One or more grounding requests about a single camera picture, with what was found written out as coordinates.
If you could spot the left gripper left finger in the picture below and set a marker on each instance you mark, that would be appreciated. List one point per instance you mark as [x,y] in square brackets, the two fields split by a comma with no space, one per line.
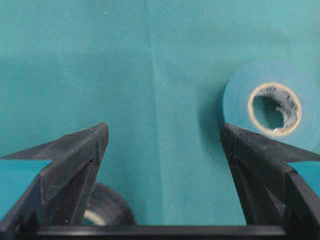
[50,184]

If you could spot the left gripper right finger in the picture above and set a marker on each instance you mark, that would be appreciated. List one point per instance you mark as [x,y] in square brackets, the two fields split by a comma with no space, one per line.
[278,185]

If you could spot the black tape roll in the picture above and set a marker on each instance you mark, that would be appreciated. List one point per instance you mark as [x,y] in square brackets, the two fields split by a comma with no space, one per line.
[106,207]

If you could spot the green tape roll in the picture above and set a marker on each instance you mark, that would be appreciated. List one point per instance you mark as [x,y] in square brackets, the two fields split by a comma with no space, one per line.
[297,96]

